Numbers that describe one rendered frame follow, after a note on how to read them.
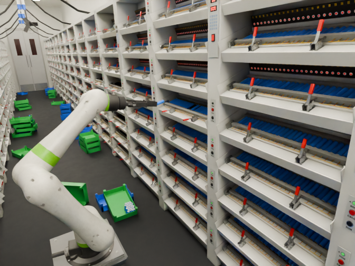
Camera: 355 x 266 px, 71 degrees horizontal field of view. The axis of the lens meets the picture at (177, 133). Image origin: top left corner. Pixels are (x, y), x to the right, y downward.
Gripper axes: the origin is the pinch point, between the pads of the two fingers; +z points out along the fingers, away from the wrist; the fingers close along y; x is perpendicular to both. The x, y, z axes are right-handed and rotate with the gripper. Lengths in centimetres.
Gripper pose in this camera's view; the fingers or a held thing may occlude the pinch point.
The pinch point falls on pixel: (150, 103)
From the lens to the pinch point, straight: 150.3
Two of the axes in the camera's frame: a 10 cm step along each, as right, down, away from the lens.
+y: -5.1, -2.6, 8.2
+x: -1.0, 9.6, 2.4
